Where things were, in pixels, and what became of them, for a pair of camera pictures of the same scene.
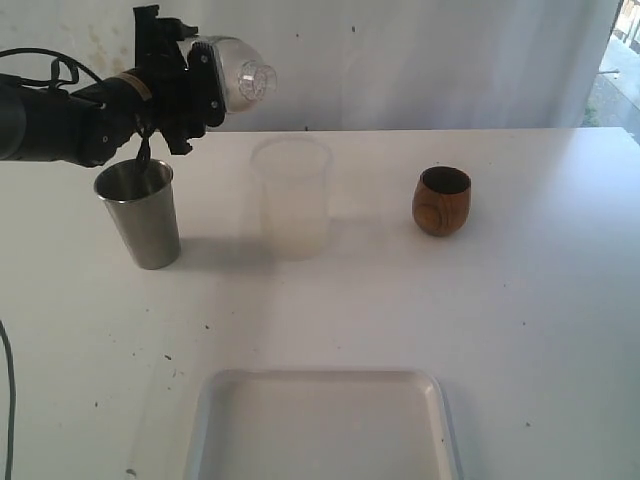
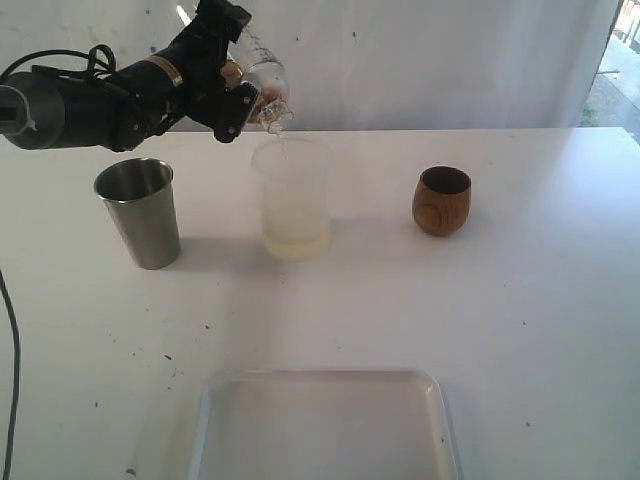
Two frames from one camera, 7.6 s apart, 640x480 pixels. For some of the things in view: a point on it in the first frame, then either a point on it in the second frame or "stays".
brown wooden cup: (441, 200) stays
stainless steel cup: (139, 197) stays
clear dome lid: (246, 79) to (271, 113)
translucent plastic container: (295, 176) stays
